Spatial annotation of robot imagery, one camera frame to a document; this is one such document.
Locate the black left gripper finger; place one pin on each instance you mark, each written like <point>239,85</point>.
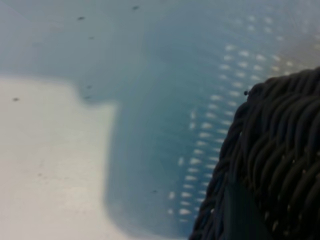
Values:
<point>235,220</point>

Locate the dark brown wicker basket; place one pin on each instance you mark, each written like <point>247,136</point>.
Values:
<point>287,137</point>

